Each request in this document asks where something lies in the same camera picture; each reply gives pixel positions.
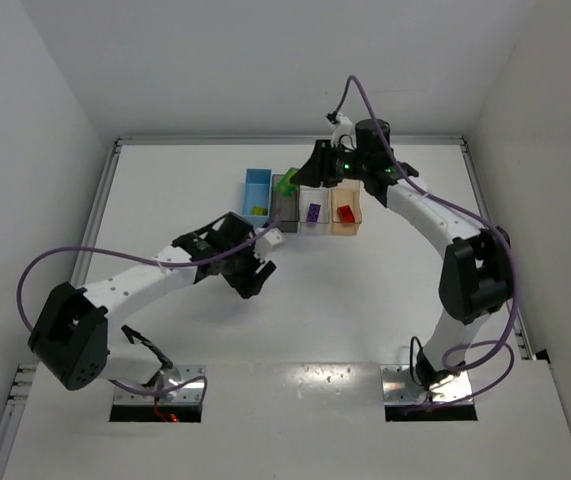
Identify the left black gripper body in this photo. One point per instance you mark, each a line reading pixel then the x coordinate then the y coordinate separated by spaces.
pixel 244 270

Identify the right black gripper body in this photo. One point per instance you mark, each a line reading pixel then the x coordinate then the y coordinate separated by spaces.
pixel 323 163

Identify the dark green lego brick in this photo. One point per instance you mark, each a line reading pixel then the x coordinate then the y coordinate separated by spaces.
pixel 284 186

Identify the purple lego brick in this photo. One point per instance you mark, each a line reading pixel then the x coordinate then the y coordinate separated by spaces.
pixel 313 213

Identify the red lego brick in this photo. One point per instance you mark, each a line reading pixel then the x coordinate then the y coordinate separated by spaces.
pixel 346 214

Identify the lime green lego brick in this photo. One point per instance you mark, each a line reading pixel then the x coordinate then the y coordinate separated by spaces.
pixel 259 211

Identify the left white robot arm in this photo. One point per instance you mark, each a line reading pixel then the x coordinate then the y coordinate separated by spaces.
pixel 82 334

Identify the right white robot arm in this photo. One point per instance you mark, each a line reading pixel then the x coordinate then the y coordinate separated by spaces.
pixel 476 278

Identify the clear transparent bin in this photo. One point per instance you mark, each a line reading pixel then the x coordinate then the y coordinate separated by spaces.
pixel 314 195

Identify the orange transparent bin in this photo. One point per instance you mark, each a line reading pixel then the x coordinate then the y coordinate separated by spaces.
pixel 345 193

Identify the grey transparent bin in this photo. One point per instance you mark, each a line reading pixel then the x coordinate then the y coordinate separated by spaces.
pixel 284 208

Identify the blue plastic bin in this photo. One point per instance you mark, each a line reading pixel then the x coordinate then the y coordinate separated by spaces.
pixel 257 192

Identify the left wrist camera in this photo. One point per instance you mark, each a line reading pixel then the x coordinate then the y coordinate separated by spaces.
pixel 271 239

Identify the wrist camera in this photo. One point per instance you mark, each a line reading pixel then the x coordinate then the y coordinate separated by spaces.
pixel 271 239
pixel 341 127

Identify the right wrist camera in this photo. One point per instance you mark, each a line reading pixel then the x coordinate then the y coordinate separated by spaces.
pixel 341 127

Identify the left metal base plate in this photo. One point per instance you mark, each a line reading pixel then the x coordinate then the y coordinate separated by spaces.
pixel 181 386

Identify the metal base plate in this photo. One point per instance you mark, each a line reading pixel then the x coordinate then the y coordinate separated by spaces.
pixel 181 386
pixel 399 390

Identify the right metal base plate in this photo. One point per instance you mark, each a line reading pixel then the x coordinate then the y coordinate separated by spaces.
pixel 399 390

